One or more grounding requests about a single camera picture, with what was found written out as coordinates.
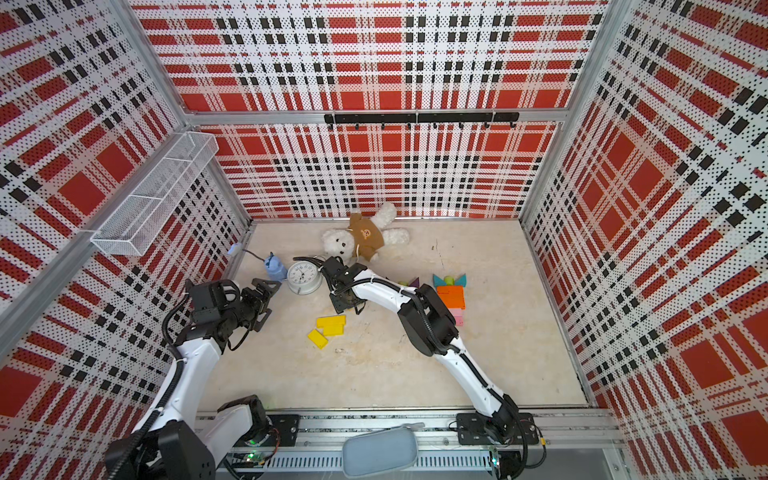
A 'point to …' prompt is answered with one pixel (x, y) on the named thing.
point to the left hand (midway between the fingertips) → (282, 293)
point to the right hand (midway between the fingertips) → (352, 300)
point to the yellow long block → (340, 320)
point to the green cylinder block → (449, 280)
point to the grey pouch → (382, 451)
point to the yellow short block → (334, 330)
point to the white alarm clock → (303, 277)
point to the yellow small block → (318, 339)
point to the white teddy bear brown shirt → (365, 238)
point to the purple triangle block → (415, 283)
